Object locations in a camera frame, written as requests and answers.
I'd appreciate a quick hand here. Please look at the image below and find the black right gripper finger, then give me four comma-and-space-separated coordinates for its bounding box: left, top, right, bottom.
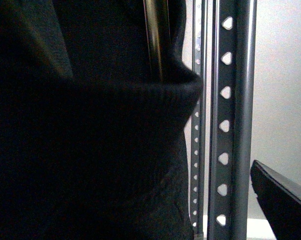
250, 160, 301, 240

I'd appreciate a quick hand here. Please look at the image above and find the black printed t-shirt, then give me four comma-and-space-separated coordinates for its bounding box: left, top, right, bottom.
0, 0, 203, 240

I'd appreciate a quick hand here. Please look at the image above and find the metal clothes hanger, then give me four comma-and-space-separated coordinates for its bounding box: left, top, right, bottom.
143, 0, 171, 83

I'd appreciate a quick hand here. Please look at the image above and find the rear perforated rack upright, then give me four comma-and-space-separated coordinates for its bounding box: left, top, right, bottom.
189, 0, 208, 240

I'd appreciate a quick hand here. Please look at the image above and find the perforated grey rack upright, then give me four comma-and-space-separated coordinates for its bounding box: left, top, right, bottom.
207, 0, 257, 240

